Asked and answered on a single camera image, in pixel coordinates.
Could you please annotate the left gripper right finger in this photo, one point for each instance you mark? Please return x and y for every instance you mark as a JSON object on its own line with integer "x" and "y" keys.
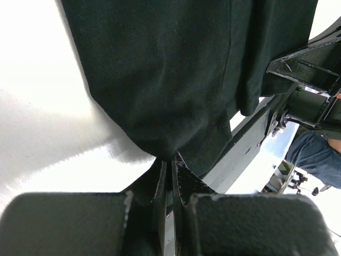
{"x": 185, "y": 184}

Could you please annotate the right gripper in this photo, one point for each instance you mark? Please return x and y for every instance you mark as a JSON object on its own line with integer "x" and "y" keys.
{"x": 317, "y": 67}

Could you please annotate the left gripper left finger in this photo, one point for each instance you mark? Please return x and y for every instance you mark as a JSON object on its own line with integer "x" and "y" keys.
{"x": 145, "y": 230}

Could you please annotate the black daisy print t-shirt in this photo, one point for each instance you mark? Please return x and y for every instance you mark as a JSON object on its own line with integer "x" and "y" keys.
{"x": 172, "y": 74}

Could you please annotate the person in blue jeans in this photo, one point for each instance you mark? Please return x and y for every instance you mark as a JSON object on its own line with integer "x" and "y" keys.
{"x": 317, "y": 156}

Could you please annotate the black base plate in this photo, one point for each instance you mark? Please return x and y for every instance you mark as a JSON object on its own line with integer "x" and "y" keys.
{"x": 247, "y": 139}

